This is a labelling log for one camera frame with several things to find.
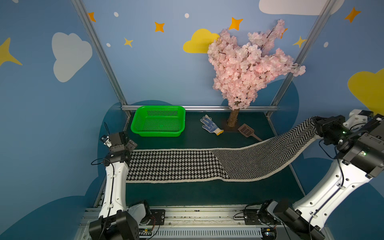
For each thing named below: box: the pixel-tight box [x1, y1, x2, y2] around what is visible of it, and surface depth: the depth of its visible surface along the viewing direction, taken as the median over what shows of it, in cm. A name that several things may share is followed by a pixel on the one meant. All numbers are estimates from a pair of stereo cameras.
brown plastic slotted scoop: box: [237, 123, 263, 142], surface depth 113 cm
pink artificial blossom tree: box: [207, 19, 306, 127], surface depth 75 cm
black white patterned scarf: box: [126, 117, 322, 183], surface depth 92 cm
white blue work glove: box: [200, 114, 225, 136], surface depth 113 cm
